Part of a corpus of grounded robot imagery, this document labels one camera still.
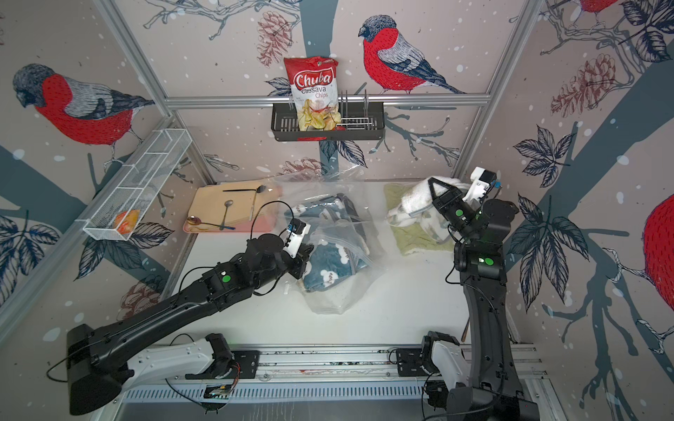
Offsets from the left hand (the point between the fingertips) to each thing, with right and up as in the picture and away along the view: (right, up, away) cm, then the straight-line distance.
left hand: (316, 243), depth 71 cm
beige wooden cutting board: (-48, +10, +43) cm, 65 cm away
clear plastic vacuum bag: (+10, -19, +18) cm, 28 cm away
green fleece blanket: (+34, -2, +27) cm, 43 cm away
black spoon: (-30, +17, +43) cm, 55 cm away
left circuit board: (-27, -41, 0) cm, 49 cm away
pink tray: (-29, +3, +35) cm, 46 cm away
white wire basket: (-55, +17, +8) cm, 58 cm away
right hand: (+29, +18, -6) cm, 34 cm away
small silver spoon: (-44, +11, +43) cm, 63 cm away
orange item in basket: (-48, +6, -6) cm, 49 cm away
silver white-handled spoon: (-32, +7, +39) cm, 51 cm away
